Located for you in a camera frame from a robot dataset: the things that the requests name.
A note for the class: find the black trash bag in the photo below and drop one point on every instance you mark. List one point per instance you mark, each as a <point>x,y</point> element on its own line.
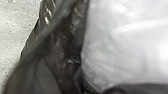
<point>50,56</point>

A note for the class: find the white plastic bag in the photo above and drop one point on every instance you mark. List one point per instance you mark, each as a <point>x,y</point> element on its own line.
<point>126,43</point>

